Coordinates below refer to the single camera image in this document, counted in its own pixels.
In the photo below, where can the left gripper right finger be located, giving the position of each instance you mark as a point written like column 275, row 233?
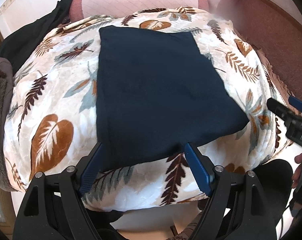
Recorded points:
column 237, row 207

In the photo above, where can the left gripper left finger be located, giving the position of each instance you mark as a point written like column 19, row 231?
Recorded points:
column 52, row 207

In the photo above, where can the navy blue garment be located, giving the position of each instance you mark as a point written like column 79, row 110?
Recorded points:
column 157, row 92

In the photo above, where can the person's right hand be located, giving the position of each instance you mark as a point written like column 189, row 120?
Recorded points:
column 297, row 173

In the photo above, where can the leaf pattern fleece blanket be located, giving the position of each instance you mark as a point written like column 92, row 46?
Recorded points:
column 52, row 122

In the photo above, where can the pink red sofa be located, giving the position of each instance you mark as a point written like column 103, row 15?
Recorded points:
column 273, row 27

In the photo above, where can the brown fuzzy blanket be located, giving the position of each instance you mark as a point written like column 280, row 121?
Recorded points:
column 6, row 91

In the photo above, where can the black garment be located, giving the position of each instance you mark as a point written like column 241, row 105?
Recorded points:
column 18, row 46

